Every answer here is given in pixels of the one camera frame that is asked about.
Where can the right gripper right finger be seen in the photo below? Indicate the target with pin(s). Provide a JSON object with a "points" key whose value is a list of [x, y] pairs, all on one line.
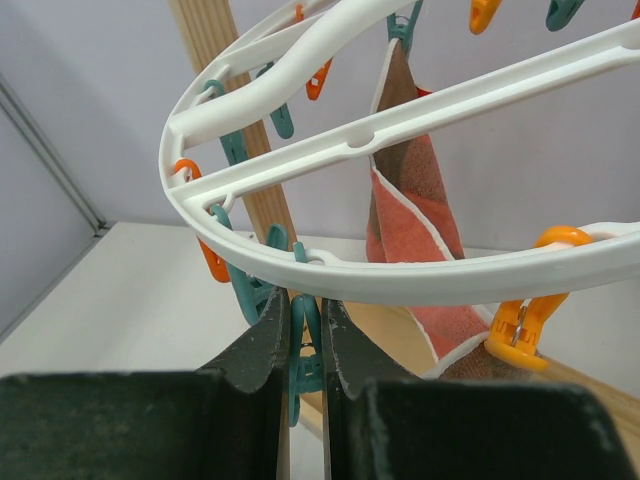
{"points": [[382, 422]]}

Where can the orange clip far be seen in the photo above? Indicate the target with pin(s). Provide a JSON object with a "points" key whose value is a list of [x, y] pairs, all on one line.
{"points": [[481, 14]]}

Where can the orange clip inner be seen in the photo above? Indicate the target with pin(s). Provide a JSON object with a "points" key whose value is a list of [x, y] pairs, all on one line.
{"points": [[316, 84]]}

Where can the orange clip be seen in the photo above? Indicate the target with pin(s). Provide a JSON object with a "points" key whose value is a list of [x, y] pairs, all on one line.
{"points": [[216, 264], [481, 14], [316, 84], [516, 330]]}

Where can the teal clip holding sock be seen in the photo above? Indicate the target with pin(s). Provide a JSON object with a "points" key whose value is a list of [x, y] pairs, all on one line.
{"points": [[402, 27]]}

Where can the pink and brown sock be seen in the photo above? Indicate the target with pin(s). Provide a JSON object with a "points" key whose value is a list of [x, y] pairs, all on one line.
{"points": [[410, 221]]}

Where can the wooden hanging rack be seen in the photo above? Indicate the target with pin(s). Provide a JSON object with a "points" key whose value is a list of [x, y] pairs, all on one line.
{"points": [[390, 327]]}

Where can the teal clip front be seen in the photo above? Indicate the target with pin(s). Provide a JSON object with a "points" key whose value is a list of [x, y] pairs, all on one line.
{"points": [[305, 360]]}

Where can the orange clip lower left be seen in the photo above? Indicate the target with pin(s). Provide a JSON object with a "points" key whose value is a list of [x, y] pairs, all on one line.
{"points": [[216, 264]]}

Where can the teal clip far right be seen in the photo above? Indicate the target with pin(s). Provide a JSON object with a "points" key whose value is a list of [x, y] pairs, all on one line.
{"points": [[560, 13]]}

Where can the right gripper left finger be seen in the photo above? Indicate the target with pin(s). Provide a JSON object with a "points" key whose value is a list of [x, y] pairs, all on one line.
{"points": [[225, 420]]}

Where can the teal clip left rim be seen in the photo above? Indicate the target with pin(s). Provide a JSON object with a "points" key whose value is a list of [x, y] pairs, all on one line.
{"points": [[251, 292]]}

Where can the orange clip front right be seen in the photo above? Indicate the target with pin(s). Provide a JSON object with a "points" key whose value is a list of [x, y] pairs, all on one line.
{"points": [[516, 330]]}

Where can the white round clip hanger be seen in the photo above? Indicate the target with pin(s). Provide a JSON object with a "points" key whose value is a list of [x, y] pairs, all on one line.
{"points": [[271, 62]]}

